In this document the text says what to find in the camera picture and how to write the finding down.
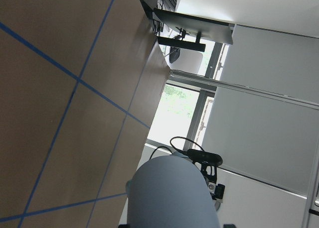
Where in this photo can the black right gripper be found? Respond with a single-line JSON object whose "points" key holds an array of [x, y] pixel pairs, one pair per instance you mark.
{"points": [[210, 175]]}

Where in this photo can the light blue plastic cup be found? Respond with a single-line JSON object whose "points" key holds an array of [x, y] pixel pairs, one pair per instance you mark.
{"points": [[170, 192]]}

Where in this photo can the grey computer monitor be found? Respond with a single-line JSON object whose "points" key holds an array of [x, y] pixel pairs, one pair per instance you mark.
{"points": [[209, 29]]}

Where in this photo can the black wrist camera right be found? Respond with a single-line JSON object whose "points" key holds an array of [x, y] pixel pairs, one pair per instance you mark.
{"points": [[204, 157]]}

